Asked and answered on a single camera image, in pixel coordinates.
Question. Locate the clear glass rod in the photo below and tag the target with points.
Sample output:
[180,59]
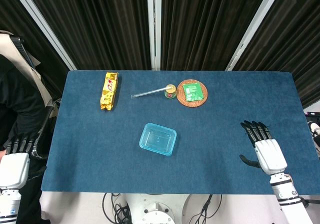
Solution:
[150,92]

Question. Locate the gold foil snack package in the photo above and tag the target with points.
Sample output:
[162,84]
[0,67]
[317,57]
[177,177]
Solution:
[109,91]

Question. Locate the green square sachet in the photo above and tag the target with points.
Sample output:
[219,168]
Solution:
[192,91]

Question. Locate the person in black clothes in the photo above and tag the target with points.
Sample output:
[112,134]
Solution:
[20,96]

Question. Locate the blue plastic container lid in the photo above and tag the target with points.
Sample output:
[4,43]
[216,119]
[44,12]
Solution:
[158,138]

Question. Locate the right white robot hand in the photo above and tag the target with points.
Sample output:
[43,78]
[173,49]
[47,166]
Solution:
[271,156]

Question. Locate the round woven brown coaster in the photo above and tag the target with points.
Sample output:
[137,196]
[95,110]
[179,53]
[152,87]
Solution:
[180,96]

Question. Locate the blue felt table mat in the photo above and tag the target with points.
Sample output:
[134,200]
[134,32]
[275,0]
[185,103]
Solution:
[100,146]

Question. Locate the small jar with gold lid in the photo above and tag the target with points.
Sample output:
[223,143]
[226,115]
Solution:
[170,90]

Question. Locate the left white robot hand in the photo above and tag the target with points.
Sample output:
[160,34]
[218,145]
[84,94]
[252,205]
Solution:
[13,169]

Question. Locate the beige office chair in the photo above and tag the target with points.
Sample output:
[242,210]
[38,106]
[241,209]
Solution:
[10,43]

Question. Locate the white shoe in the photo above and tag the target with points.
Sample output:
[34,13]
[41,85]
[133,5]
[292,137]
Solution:
[315,127]

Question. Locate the black pleated curtain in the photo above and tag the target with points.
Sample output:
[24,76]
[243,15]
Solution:
[15,16]
[300,33]
[200,21]
[100,21]

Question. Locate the white partition post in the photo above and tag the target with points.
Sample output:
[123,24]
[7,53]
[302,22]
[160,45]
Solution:
[255,26]
[43,26]
[153,21]

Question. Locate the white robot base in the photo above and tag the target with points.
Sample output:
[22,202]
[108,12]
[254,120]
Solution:
[156,209]

